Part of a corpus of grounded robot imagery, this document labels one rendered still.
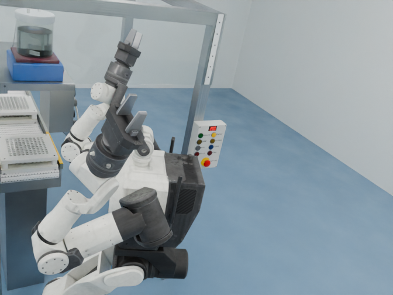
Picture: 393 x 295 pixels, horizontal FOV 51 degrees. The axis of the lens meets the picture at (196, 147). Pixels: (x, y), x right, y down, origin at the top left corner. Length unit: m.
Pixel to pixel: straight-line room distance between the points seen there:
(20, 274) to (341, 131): 3.69
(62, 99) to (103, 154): 0.95
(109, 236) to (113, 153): 0.31
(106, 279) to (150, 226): 0.44
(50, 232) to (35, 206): 1.18
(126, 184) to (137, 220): 0.15
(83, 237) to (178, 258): 0.52
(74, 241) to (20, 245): 1.27
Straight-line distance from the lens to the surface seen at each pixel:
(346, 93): 4.93
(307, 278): 3.08
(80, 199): 1.10
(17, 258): 2.49
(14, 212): 2.30
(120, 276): 1.56
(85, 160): 1.04
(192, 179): 1.34
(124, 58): 1.53
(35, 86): 1.83
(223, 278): 2.83
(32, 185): 2.10
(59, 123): 1.91
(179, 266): 1.60
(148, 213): 1.17
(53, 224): 1.11
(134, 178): 1.29
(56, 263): 1.16
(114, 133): 0.93
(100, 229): 1.17
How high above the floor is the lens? 1.90
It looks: 26 degrees down
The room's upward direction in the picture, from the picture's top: 12 degrees clockwise
